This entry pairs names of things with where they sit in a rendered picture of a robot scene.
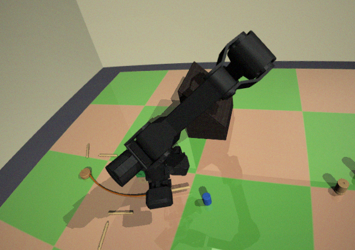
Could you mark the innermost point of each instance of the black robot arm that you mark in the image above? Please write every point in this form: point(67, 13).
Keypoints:
point(248, 56)

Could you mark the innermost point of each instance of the brown wooden cylinder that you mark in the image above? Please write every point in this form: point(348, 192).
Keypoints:
point(341, 186)

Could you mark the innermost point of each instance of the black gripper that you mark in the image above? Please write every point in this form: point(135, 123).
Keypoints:
point(159, 194)

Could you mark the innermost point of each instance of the green wooden block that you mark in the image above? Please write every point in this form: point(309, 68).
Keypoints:
point(141, 174)

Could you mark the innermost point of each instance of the blue cylinder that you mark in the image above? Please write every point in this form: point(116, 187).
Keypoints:
point(207, 199)

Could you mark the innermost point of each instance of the round wooden button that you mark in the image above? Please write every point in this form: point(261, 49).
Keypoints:
point(85, 173)

